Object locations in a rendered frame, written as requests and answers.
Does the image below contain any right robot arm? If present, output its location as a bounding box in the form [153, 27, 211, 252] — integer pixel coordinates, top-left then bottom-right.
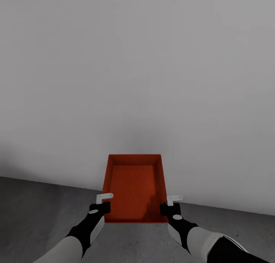
[160, 195, 269, 263]

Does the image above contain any storage box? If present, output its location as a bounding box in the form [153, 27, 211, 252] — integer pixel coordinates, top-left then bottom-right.
[102, 154, 169, 224]

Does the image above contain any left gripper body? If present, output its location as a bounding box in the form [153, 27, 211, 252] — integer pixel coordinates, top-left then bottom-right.
[89, 202, 111, 214]

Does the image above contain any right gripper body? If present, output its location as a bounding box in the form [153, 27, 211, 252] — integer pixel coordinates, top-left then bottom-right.
[160, 202, 181, 216]

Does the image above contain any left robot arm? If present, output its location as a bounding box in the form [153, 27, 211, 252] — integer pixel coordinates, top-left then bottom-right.
[33, 193, 113, 263]

